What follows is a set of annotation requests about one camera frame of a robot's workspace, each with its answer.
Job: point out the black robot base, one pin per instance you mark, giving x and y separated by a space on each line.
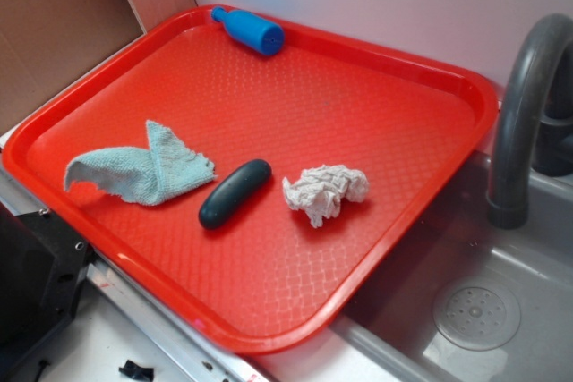
44 263

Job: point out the crumpled white paper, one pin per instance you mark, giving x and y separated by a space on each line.
319 191

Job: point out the dark green toy pickle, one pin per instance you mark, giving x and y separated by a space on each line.
233 192

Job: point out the red plastic tray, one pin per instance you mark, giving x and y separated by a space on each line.
266 280

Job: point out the blue plastic toy bottle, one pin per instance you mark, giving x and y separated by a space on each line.
259 34

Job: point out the light blue cloth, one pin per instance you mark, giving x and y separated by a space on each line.
164 170

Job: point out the grey toy sink basin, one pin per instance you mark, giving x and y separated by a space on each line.
390 316

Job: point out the sink drain cover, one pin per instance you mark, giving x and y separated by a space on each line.
476 313

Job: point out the grey toy faucet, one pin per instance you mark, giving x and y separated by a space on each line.
534 130

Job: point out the black tape scrap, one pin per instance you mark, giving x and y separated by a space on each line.
136 372

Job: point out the brown cardboard panel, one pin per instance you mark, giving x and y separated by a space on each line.
48 44

